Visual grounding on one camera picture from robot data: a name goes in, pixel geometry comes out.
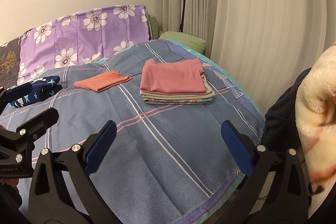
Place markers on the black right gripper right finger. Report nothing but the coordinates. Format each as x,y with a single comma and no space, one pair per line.
274,189

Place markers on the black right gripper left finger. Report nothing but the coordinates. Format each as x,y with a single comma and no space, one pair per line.
50,200

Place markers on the pink shirt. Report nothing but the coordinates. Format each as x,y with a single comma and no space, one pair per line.
183,77

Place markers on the dark clothes pile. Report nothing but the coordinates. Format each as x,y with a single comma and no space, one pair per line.
280,133

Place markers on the left hand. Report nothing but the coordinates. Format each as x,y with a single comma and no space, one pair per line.
11,181

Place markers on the navy star pattern garment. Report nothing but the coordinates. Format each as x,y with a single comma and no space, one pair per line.
35,91

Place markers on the dark tree pattern pillow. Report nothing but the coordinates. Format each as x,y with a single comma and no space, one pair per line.
9,63

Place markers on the cream fluffy blanket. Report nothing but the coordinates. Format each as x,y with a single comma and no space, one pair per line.
315,122

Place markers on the orange small garment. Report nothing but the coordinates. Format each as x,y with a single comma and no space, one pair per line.
102,81

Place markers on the blue striped bed blanket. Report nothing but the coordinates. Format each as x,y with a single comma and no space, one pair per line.
168,163

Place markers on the grey folded garment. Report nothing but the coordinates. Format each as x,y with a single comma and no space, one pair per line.
207,94

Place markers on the floral patterned folded garment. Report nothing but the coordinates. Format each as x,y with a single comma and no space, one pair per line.
198,101

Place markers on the purple floral pillow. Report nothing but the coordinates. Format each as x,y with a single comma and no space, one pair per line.
81,38

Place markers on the green pillow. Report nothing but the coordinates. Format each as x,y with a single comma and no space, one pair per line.
190,41

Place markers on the cream curtain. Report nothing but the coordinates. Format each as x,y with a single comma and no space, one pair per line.
263,44

